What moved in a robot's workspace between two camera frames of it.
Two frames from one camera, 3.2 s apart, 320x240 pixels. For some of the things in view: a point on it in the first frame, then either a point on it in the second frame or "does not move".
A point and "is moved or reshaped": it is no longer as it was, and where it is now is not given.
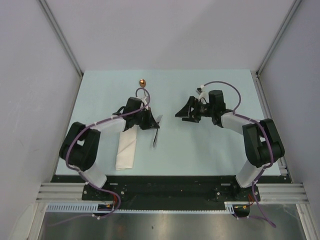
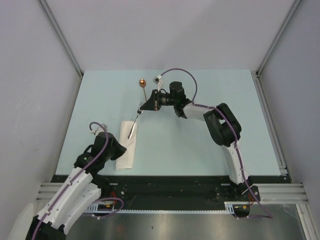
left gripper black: x=151 y=123 -> x=120 y=149
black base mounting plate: x=169 y=189 does not move
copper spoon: x=142 y=83 does not move
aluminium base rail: x=267 y=192 does not move
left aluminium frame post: x=46 y=9 does not move
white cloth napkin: x=126 y=152 does not move
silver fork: x=157 y=119 is moved or reshaped
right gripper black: x=185 y=112 -> x=154 y=103
